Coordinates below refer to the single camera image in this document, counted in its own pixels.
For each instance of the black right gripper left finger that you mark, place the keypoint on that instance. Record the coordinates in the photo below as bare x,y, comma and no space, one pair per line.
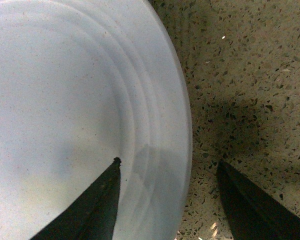
93,215

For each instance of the light blue plate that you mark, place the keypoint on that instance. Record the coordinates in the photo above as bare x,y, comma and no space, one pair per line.
83,82

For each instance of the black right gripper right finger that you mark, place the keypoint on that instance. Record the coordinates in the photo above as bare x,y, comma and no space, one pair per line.
251,213

